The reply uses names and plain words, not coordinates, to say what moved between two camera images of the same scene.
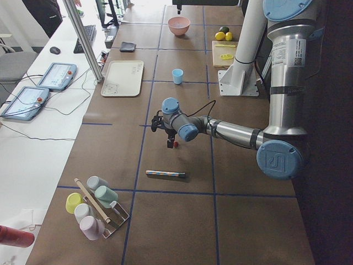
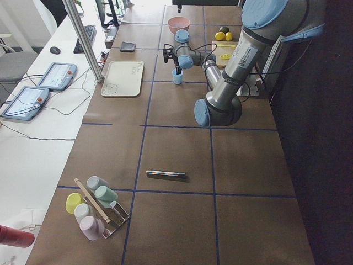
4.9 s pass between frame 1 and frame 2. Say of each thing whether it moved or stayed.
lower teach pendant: stayed
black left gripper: moved
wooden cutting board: stayed
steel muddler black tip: stayed
